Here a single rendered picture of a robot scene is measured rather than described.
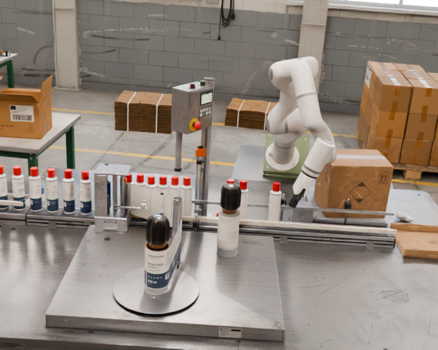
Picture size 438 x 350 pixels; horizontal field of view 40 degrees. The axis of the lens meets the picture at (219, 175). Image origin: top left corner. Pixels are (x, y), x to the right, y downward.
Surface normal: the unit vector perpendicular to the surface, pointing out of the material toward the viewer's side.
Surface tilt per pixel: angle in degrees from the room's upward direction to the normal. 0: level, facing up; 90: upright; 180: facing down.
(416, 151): 90
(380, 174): 90
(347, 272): 0
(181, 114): 90
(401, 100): 90
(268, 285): 0
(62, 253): 0
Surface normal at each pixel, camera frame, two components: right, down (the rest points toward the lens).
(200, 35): -0.12, 0.37
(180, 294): 0.06, -0.93
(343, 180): 0.09, 0.37
